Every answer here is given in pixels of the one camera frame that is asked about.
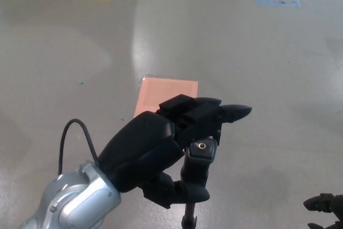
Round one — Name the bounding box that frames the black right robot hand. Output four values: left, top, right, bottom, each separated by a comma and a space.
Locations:
303, 193, 343, 229

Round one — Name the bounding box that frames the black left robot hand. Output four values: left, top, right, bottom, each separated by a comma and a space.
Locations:
96, 94, 253, 210

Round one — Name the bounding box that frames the black phone stand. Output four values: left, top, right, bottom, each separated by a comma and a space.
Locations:
181, 137, 218, 229

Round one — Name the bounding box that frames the pink rectangular floor sheet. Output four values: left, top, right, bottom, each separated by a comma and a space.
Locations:
133, 77, 199, 119

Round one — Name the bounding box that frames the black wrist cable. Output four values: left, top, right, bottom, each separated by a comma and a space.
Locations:
58, 119, 99, 175

